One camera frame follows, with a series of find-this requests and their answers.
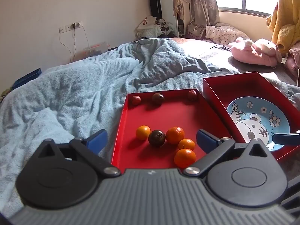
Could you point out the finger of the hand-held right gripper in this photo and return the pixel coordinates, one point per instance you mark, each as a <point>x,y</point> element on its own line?
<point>286,138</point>

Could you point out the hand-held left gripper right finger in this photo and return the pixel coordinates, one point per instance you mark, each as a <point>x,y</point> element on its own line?
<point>206,138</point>

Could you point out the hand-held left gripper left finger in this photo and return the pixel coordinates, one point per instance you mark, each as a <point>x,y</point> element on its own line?
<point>98,138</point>

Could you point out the large mandarin orange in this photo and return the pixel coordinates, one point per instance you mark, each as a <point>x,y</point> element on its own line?
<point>175,135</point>
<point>184,158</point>

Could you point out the shallow red tray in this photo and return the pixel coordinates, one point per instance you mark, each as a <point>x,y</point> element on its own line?
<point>131,121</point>

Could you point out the blue cartoon print plate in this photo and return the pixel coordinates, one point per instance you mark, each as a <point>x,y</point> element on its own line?
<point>253,112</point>

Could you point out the small yellowish mandarin orange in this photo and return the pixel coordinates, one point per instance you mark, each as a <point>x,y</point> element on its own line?
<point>143,132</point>

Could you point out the dark brown round fruit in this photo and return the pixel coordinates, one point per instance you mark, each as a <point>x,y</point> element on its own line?
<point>157,99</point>
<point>157,138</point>

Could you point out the deep red box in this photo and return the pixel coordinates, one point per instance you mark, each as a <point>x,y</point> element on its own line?
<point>246,84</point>

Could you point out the small red fruit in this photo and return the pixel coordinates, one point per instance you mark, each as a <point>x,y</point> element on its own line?
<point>192,95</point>
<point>135,100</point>

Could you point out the light blue blanket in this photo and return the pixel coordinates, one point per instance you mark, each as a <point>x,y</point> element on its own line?
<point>82,86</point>

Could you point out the grey bed sheet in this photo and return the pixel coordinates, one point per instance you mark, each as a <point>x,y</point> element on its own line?
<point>246,68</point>

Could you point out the pink towel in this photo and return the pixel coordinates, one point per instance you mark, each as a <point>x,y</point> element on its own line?
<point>295,56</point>

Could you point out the clear plastic box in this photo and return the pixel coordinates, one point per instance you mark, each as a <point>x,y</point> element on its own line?
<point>96,49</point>

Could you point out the pink plush toy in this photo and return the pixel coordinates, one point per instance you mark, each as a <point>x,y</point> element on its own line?
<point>253,54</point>

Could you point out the blue box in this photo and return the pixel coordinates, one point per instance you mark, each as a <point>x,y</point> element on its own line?
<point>25,78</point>

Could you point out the dotted pillow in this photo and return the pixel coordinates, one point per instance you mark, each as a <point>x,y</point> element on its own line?
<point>222,34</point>

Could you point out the yellow fleece robe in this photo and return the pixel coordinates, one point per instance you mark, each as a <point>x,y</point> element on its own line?
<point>286,28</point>

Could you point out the white rack pole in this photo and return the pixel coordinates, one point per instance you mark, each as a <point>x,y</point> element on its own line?
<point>177,27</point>

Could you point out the white bag pile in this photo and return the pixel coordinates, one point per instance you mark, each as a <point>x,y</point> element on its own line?
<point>164,28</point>

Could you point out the white shopping bag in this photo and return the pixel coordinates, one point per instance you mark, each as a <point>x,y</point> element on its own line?
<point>146,23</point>

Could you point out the floral curtain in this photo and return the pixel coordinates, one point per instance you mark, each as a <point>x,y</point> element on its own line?
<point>202,4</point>

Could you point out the black hanging garment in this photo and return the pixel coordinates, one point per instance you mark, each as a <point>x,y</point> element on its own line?
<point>155,2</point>

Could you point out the white wall socket strip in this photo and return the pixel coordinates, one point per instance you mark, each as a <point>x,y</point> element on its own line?
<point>66,27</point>

